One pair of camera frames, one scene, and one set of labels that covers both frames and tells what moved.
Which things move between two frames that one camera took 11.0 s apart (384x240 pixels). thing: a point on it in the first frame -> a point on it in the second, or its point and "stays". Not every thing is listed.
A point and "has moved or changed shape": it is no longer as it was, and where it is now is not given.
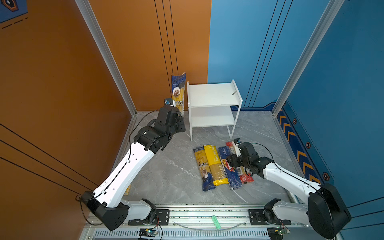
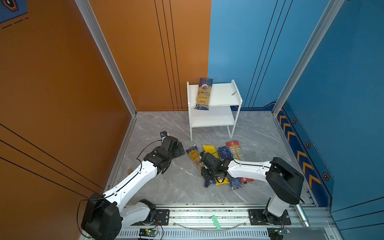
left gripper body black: [178, 127] -> [177, 153]
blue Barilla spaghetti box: [232, 174] stays
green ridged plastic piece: [216, 222] stays
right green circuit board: [277, 233] stays
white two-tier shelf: [213, 105] stays
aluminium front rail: [239, 223] stays
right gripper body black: [237, 161] -> [213, 172]
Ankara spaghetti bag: [208, 181] has moved or changed shape
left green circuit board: [147, 232] stays
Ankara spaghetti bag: [178, 90] -> [204, 94]
